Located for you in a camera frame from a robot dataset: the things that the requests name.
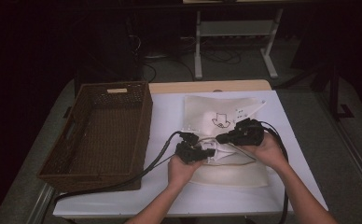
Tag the person's left hand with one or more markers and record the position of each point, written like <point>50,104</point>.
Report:
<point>180,171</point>

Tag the brown wicker basket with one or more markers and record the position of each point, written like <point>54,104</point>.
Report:
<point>107,124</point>

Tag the black metal stand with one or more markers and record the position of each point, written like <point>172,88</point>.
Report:
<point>334,99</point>

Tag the white metal stand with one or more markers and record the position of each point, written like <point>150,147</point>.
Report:
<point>235,28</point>

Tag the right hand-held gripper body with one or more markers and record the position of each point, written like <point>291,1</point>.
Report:
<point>247,133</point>

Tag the person's right hand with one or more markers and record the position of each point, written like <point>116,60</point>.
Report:
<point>267,152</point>

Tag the white table mat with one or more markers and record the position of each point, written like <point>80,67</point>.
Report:
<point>165,118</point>

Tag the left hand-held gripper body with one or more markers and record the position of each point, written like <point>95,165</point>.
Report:
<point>188,152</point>

